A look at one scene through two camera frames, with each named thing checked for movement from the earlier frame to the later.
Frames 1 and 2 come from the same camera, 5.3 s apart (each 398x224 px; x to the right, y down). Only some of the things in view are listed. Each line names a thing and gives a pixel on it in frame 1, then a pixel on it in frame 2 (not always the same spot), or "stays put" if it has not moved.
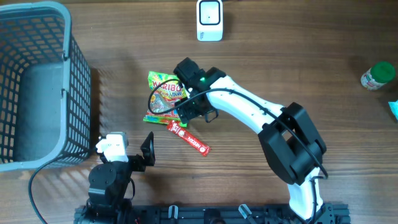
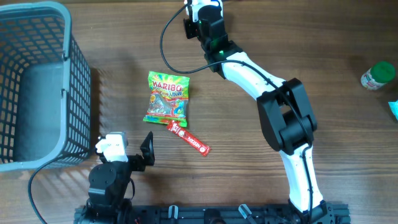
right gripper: (186, 111) -> (188, 27)
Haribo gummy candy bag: (165, 90) stays put
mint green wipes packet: (393, 107) stays put
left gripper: (140, 164) stays put
